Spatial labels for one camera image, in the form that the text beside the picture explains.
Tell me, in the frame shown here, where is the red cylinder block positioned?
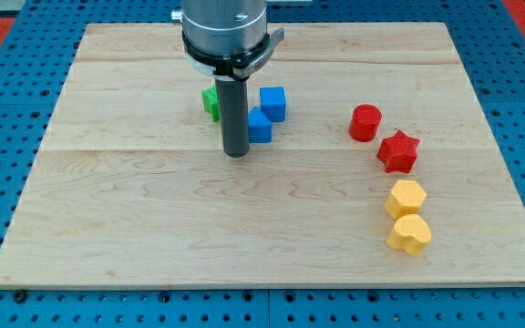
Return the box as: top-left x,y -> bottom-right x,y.
348,104 -> 382,142

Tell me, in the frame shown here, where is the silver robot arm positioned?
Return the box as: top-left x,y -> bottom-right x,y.
180,0 -> 284,158

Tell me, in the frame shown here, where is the blue cube block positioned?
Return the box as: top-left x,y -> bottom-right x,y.
259,87 -> 286,122

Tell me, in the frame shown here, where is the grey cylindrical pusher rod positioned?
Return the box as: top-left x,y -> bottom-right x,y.
215,79 -> 250,158

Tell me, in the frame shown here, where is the yellow heart block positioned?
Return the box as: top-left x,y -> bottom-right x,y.
386,214 -> 432,256

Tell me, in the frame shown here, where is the black white tool flange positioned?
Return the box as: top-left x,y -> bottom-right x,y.
182,27 -> 285,81

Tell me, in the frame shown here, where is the red star block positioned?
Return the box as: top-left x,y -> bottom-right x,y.
376,129 -> 420,173

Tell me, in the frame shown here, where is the yellow hexagon block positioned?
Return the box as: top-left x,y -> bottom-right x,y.
385,179 -> 427,220

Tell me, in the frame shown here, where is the green block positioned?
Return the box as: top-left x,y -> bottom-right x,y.
201,86 -> 220,122

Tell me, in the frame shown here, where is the wooden board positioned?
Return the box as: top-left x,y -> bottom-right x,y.
0,23 -> 525,291

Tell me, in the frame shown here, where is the blue triangular block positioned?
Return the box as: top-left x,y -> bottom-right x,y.
248,107 -> 273,143

